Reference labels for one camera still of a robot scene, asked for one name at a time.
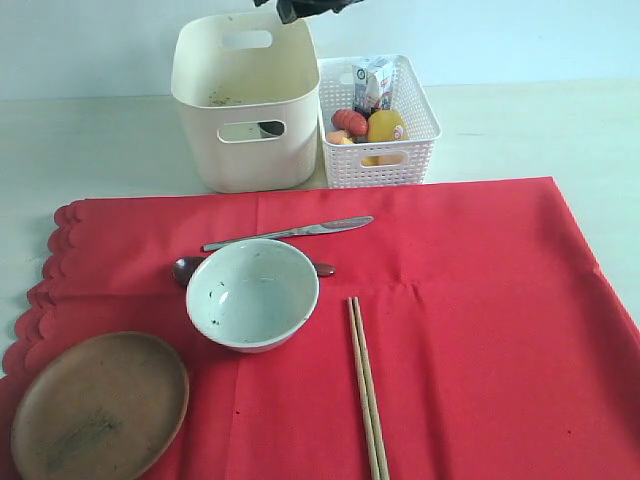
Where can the white ceramic bowl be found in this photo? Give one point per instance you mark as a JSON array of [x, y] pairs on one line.
[[253, 295]]

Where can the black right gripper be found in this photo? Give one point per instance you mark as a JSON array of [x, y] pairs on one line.
[[290, 11]]

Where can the large cream plastic bin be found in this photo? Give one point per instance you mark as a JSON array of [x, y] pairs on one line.
[[231, 72]]

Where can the red tablecloth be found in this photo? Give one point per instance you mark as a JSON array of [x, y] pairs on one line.
[[498, 348]]

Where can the red sausage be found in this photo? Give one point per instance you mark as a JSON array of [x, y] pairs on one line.
[[350, 121]]

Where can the stainless steel cup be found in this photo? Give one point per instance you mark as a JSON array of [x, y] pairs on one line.
[[271, 129]]

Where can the white woven plastic basket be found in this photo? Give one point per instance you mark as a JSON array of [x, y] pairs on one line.
[[408, 160]]

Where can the silver table knife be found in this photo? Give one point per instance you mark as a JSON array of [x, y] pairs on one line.
[[329, 227]]

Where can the brown wooden plate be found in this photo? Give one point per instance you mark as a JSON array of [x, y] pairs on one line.
[[107, 408]]

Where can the dark wooden spoon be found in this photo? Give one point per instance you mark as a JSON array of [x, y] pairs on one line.
[[184, 267]]

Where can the fried chicken nugget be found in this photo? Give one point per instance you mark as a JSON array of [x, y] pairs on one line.
[[339, 137]]

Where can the yellow lemon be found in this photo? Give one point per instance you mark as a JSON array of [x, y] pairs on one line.
[[386, 126]]

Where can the small milk carton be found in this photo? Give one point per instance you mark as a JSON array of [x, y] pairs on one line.
[[372, 85]]

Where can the yellow cheese wedge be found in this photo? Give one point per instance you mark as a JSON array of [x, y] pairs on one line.
[[368, 161]]

